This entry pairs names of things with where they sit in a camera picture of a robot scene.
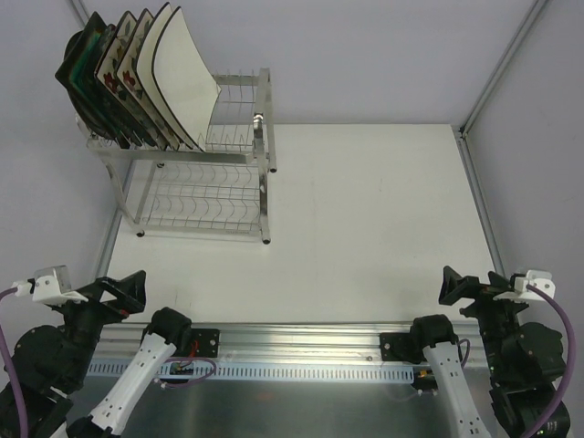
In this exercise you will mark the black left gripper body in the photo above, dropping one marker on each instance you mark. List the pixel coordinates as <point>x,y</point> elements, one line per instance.
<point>98,300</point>

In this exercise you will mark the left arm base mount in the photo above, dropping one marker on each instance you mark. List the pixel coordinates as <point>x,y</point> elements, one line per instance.
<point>204,343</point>

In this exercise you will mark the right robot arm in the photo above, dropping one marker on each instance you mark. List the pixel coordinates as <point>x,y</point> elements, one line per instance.
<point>529,347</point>

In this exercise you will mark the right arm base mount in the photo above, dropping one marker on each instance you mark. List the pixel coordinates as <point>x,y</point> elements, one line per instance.
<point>400,346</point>

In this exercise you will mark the stainless steel dish rack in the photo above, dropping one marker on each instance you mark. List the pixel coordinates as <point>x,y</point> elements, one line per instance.
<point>222,190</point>

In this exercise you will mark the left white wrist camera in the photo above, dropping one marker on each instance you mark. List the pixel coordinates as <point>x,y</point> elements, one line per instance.
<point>49,286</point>

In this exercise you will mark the round silver-rimmed cream plate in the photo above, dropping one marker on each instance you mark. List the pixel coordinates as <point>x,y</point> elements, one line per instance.
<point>75,76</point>

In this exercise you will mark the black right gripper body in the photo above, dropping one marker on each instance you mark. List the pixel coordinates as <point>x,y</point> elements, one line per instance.
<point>484,294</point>

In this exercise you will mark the aluminium frame rail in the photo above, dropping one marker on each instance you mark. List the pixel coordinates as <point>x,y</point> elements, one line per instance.
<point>342,344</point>

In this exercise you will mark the white slotted cable duct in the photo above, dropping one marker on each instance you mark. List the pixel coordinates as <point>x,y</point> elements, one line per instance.
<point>246,371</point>

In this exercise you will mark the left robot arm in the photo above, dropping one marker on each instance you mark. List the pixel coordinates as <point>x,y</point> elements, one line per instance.
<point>50,363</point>

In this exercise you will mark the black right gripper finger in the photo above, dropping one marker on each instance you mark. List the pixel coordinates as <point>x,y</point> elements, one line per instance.
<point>455,287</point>
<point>498,283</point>

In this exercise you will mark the dark square teal-centre plate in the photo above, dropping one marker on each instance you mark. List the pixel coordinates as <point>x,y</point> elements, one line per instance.
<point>77,75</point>

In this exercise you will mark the cream floral square plate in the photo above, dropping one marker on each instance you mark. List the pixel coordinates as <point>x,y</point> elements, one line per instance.
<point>121,37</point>

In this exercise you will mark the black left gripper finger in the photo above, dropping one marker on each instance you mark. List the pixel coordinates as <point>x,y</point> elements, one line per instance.
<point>130,291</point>
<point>104,283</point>

